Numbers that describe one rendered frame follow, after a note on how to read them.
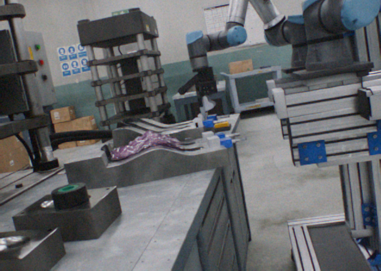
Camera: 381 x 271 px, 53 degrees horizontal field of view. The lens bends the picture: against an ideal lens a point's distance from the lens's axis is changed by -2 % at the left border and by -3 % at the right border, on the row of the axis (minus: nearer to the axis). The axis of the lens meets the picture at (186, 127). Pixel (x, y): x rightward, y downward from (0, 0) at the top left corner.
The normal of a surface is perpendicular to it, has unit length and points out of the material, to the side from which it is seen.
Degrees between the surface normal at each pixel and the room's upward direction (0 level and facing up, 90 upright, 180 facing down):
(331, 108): 90
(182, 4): 90
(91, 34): 90
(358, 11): 98
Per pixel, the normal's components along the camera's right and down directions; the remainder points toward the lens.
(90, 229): -0.19, 0.18
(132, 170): 0.10, 0.13
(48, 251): 0.96, -0.15
